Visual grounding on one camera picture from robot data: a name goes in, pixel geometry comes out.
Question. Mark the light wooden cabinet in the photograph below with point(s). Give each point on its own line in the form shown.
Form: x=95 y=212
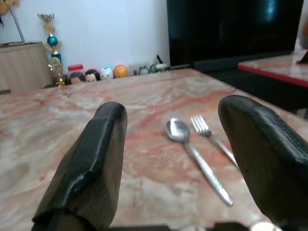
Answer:
x=24 y=67

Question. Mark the black flat television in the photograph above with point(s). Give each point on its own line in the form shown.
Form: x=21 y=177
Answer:
x=228 y=29

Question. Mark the grey cat toy figure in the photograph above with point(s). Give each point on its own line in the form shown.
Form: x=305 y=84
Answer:
x=144 y=67

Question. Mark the yellow decoration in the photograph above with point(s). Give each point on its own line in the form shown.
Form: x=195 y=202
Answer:
x=4 y=6

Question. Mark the silver metal pole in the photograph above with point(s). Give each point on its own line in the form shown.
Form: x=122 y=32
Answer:
x=17 y=26

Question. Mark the silver metal fork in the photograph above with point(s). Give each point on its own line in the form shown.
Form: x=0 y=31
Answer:
x=201 y=126

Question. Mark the marble table with red edge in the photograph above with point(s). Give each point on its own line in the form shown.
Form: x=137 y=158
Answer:
x=144 y=96
x=276 y=65

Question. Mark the black hair doll head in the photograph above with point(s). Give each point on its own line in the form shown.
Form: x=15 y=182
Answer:
x=92 y=75

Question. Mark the gold and teal trophy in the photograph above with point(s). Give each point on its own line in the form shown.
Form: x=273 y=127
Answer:
x=52 y=42

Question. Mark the white round toy figure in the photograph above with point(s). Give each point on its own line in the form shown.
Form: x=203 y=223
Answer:
x=106 y=73

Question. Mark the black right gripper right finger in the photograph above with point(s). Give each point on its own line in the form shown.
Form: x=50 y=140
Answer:
x=264 y=149

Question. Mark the silver metal spoon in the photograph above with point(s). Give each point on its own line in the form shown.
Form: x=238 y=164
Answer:
x=176 y=130

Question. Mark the brown hair doll head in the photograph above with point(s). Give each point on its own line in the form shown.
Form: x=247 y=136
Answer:
x=77 y=78

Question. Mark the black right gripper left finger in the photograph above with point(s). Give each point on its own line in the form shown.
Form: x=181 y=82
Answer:
x=96 y=149

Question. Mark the orange round toy figure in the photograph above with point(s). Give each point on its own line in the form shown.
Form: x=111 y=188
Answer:
x=120 y=71

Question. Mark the red lid plastic jar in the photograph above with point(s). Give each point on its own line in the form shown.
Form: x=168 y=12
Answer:
x=75 y=68

